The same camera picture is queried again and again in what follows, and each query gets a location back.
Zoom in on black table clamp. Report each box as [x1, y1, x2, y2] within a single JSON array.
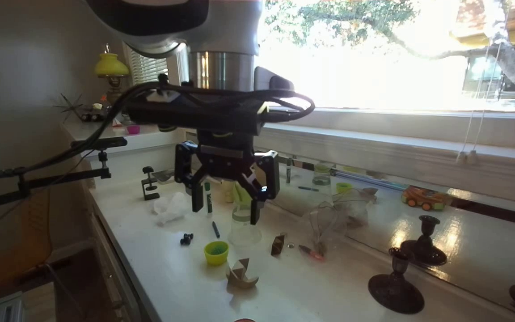
[[140, 165, 161, 202]]

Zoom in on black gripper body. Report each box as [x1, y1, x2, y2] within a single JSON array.
[[192, 129, 260, 179]]

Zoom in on white blind cord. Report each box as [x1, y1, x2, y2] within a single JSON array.
[[457, 0, 510, 167]]

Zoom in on white window blinds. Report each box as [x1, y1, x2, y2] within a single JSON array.
[[128, 50, 176, 109]]

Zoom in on black stereo camera bar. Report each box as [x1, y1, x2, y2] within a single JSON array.
[[70, 136, 129, 152]]

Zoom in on spiky air plant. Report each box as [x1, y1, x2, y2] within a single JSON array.
[[60, 93, 86, 124]]

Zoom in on dark metal candle holder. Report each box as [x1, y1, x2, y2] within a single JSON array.
[[367, 247, 426, 317]]

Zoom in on small brown toy figure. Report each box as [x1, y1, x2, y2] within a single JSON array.
[[226, 256, 262, 294]]

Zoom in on large glass window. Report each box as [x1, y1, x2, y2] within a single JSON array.
[[256, 0, 515, 150]]

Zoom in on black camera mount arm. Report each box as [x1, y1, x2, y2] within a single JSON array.
[[0, 149, 113, 215]]

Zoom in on lime green plastic cup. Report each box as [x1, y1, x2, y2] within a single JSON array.
[[203, 240, 231, 268]]

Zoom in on white crumpled cloth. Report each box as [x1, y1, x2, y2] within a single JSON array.
[[151, 190, 192, 227]]

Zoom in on green capped dry-erase marker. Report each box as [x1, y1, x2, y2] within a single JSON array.
[[203, 181, 215, 217]]

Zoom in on clear glass jar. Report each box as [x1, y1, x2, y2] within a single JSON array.
[[231, 195, 260, 222]]

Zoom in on clear plastic container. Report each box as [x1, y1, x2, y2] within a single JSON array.
[[299, 193, 362, 256]]

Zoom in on small dark brown block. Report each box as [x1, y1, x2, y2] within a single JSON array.
[[271, 233, 287, 260]]

